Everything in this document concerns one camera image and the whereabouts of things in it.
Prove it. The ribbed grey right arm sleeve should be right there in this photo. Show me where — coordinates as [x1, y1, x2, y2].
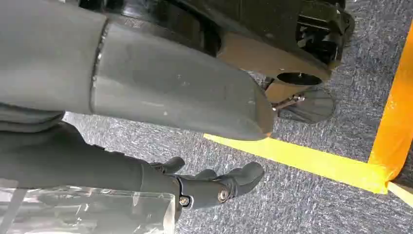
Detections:
[0, 102, 66, 134]

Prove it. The orange floor tape strip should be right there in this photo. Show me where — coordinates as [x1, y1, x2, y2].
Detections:
[368, 19, 413, 183]

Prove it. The yellow floor tape strip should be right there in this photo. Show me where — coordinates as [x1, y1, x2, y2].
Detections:
[203, 133, 389, 195]
[386, 181, 413, 208]

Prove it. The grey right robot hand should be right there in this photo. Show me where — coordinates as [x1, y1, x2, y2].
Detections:
[0, 0, 276, 222]

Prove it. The clear plastic block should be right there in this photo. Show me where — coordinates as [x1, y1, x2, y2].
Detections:
[0, 185, 177, 234]

